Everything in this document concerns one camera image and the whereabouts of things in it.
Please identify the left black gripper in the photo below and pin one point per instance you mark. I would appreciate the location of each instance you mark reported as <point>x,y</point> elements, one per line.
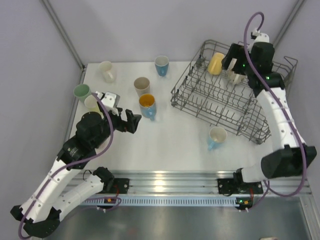
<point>132,122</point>

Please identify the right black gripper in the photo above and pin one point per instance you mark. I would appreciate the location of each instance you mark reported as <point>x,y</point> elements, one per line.
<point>234,51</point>

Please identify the yellow mug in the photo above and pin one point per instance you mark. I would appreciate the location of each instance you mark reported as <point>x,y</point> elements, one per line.
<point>215,64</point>

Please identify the floral cream mug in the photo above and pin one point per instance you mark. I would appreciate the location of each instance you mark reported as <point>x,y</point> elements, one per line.
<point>233,77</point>

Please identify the blue butterfly mug orange inside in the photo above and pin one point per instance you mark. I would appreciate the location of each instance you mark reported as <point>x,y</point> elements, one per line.
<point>147,105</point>

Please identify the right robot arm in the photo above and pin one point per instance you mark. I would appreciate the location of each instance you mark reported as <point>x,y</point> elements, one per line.
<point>290,156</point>

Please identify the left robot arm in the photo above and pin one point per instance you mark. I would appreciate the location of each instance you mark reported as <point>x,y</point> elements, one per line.
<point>48,206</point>

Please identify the beige tumbler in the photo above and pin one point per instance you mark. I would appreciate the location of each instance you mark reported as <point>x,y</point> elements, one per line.
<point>142,86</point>

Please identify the pale yellow-green mug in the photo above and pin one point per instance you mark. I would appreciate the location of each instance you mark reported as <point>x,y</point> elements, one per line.
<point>92,105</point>

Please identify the white mug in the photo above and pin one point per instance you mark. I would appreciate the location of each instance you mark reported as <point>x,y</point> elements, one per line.
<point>108,71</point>

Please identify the green tumbler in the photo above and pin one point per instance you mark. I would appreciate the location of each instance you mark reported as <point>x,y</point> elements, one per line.
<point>81,92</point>

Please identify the dark blue mug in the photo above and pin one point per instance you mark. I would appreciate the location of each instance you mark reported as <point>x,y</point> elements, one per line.
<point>161,64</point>

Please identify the light blue mug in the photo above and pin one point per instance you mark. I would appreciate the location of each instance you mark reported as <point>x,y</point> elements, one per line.
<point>216,136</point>

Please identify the grey wire dish rack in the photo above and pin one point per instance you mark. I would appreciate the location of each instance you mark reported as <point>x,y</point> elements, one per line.
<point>215,100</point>

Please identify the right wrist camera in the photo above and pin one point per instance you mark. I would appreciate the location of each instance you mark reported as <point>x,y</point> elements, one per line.
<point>258,37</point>

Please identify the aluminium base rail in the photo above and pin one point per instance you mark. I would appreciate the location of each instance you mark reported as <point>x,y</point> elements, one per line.
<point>189,182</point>

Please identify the perforated cable tray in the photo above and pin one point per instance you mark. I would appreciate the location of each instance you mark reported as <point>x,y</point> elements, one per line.
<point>169,201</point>

